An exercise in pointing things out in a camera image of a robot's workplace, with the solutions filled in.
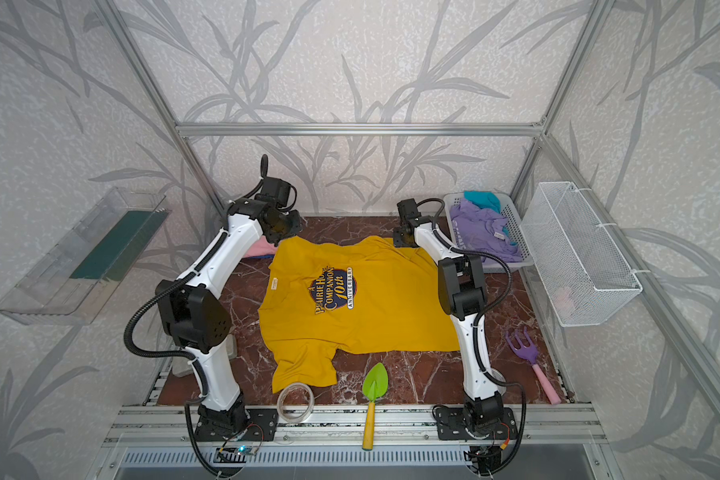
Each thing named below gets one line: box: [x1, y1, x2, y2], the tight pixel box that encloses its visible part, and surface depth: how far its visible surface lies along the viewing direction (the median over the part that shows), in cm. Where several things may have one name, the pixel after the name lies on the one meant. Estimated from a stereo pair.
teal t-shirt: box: [464, 191, 502, 213], surface depth 117 cm
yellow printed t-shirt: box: [258, 236, 461, 393], surface depth 97 cm
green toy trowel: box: [362, 362, 389, 451], surface depth 79 cm
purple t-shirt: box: [450, 198, 522, 263], surface depth 114 cm
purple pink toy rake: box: [505, 327, 562, 405], surface depth 87 cm
